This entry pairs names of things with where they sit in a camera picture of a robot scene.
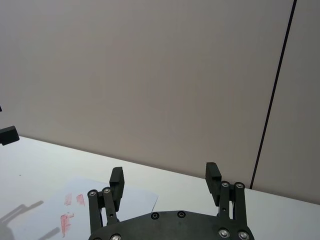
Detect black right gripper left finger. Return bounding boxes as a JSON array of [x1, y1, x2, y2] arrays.
[[87, 166, 126, 235]]

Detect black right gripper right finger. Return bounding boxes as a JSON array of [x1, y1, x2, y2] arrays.
[[205, 161, 249, 227]]

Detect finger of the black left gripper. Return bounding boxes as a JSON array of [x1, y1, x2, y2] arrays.
[[0, 126, 20, 147]]

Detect white paper sheet, red marks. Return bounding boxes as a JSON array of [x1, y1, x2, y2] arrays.
[[0, 176, 159, 240]]

